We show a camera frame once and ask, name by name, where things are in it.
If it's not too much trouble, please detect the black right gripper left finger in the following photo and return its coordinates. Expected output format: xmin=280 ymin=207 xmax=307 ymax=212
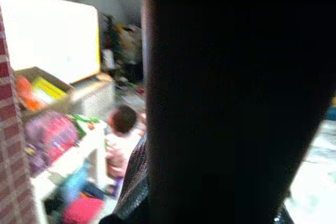
xmin=114 ymin=134 xmax=151 ymax=221

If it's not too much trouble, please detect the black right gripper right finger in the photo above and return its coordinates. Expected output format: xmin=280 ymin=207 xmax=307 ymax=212
xmin=271 ymin=202 xmax=292 ymax=224

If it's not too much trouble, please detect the black broom handle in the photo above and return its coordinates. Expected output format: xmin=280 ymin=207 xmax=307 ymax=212
xmin=141 ymin=0 xmax=336 ymax=224

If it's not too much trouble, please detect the child in pink clothes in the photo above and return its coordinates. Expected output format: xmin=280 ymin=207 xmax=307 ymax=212
xmin=104 ymin=104 xmax=148 ymax=183

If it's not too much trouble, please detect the red cushion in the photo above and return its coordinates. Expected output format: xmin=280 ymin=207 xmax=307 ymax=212
xmin=61 ymin=197 xmax=106 ymax=224

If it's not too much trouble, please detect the white toy shelf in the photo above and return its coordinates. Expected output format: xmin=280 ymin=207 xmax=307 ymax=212
xmin=29 ymin=120 xmax=112 ymax=224

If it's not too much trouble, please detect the green book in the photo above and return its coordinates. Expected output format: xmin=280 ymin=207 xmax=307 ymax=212
xmin=68 ymin=113 xmax=102 ymax=140

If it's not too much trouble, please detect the grey storage box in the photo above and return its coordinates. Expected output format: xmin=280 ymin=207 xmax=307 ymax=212
xmin=70 ymin=72 xmax=117 ymax=123

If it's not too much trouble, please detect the purple pink backpack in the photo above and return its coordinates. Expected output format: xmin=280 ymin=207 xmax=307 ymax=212
xmin=23 ymin=110 xmax=81 ymax=176

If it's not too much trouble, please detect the blue yellow toy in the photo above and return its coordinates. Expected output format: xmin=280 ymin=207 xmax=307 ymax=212
xmin=326 ymin=97 xmax=336 ymax=123

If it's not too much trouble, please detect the brown cardboard box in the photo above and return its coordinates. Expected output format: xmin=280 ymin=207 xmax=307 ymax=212
xmin=14 ymin=66 xmax=76 ymax=120

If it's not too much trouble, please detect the yellow book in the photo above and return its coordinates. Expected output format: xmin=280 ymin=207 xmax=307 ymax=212
xmin=33 ymin=76 xmax=68 ymax=104

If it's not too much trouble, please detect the red brick pattern panel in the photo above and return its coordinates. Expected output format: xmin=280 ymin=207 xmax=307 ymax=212
xmin=0 ymin=6 xmax=37 ymax=224

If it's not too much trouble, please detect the pile of bags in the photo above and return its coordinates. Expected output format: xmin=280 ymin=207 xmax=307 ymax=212
xmin=99 ymin=13 xmax=144 ymax=84

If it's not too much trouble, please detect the orange toy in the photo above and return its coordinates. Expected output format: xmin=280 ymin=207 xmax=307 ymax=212
xmin=16 ymin=76 xmax=44 ymax=112

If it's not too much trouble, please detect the white board with yellow edge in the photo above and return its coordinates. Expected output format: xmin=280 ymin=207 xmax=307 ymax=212
xmin=0 ymin=0 xmax=102 ymax=84

